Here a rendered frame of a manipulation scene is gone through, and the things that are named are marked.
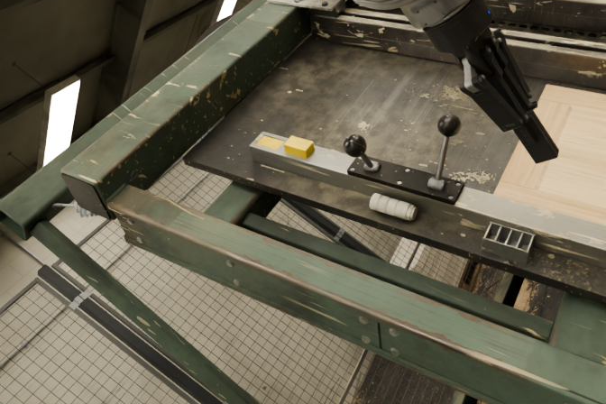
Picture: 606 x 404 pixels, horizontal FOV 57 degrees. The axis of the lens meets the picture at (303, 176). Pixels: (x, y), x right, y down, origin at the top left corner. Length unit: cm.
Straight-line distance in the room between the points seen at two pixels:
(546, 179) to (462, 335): 37
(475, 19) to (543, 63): 63
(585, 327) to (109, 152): 86
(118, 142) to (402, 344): 65
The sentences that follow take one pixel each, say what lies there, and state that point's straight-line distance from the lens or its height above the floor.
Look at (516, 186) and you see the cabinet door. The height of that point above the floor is 128.
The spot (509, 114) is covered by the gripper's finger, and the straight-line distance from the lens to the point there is 71.
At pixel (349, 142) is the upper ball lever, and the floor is 155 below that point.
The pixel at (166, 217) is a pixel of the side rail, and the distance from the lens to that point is 101.
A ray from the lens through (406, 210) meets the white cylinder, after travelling 96.
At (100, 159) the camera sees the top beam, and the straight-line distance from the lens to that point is 112.
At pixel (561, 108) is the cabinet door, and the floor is 127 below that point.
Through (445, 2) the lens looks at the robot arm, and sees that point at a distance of 66.
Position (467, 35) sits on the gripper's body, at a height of 151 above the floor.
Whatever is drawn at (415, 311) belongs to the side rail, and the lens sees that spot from 81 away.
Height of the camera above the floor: 153
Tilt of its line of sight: 3 degrees up
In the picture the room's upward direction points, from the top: 53 degrees counter-clockwise
